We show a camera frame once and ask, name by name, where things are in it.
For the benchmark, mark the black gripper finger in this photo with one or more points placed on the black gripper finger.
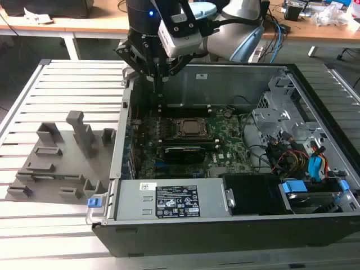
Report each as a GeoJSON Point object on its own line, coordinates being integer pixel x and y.
{"type": "Point", "coordinates": [178, 66]}
{"type": "Point", "coordinates": [129, 53]}

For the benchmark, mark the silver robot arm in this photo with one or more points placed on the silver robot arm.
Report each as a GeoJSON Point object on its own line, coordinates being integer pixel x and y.
{"type": "Point", "coordinates": [225, 36]}

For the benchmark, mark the installed RAM stick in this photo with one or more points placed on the installed RAM stick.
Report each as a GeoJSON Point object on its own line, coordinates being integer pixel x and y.
{"type": "Point", "coordinates": [185, 105]}

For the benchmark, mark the RAM slot white latches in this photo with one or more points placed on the RAM slot white latches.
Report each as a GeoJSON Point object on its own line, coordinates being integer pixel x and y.
{"type": "Point", "coordinates": [185, 112]}
{"type": "Point", "coordinates": [208, 106]}
{"type": "Point", "coordinates": [211, 146]}
{"type": "Point", "coordinates": [188, 140]}

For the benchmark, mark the wooden desk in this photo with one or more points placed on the wooden desk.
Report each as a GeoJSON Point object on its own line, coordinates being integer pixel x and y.
{"type": "Point", "coordinates": [98, 25]}

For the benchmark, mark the silver CPU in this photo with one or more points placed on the silver CPU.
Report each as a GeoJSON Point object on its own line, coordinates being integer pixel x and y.
{"type": "Point", "coordinates": [194, 126]}

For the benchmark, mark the round coin battery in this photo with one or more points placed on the round coin battery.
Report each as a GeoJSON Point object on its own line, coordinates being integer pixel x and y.
{"type": "Point", "coordinates": [227, 114]}

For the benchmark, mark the white power strip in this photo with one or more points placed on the white power strip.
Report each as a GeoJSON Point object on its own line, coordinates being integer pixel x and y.
{"type": "Point", "coordinates": [256, 53]}

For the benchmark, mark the green motherboard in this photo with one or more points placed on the green motherboard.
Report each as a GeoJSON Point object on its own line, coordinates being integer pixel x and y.
{"type": "Point", "coordinates": [233, 135]}

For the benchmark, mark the black graphics card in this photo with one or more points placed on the black graphics card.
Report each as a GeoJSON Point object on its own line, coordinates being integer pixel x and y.
{"type": "Point", "coordinates": [182, 157]}

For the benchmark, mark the black bag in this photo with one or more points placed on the black bag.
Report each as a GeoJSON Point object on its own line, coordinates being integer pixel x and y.
{"type": "Point", "coordinates": [42, 8]}

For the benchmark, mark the black speaker box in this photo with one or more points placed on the black speaker box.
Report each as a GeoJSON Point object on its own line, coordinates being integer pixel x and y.
{"type": "Point", "coordinates": [265, 9]}

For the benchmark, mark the silver drive cage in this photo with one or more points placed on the silver drive cage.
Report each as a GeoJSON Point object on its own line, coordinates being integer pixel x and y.
{"type": "Point", "coordinates": [270, 115]}

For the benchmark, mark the grey parts rack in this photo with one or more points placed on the grey parts rack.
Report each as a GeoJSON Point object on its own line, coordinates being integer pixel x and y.
{"type": "Point", "coordinates": [70, 157]}

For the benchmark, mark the small black device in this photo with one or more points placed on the small black device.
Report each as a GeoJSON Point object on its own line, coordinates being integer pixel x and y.
{"type": "Point", "coordinates": [292, 12]}

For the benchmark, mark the silver power supply unit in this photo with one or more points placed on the silver power supply unit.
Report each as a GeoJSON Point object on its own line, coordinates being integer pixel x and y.
{"type": "Point", "coordinates": [135, 197]}

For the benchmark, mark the black plastic shroud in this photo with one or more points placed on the black plastic shroud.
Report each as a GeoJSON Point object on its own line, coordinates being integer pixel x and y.
{"type": "Point", "coordinates": [253, 194]}

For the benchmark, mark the blue case latch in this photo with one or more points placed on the blue case latch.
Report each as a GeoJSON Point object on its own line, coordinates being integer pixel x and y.
{"type": "Point", "coordinates": [94, 203]}

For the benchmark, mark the clear plastic bag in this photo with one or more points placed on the clear plastic bag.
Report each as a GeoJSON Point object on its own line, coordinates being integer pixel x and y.
{"type": "Point", "coordinates": [332, 15]}

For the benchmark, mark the blue disk carrier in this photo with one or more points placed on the blue disk carrier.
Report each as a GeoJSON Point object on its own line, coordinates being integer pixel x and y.
{"type": "Point", "coordinates": [294, 188]}

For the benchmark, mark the black PC case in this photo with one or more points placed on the black PC case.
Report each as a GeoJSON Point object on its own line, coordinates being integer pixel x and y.
{"type": "Point", "coordinates": [168, 239]}

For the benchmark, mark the hard disk drive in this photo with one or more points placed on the hard disk drive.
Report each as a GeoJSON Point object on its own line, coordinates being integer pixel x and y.
{"type": "Point", "coordinates": [303, 198]}

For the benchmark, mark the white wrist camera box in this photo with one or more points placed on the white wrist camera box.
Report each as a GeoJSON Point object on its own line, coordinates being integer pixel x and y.
{"type": "Point", "coordinates": [180, 42]}

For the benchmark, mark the black camera bracket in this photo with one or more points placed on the black camera bracket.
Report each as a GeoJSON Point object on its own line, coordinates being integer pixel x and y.
{"type": "Point", "coordinates": [194, 19]}

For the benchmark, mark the CPU socket metal frame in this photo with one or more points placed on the CPU socket metal frame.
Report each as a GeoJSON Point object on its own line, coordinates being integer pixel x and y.
{"type": "Point", "coordinates": [177, 126]}

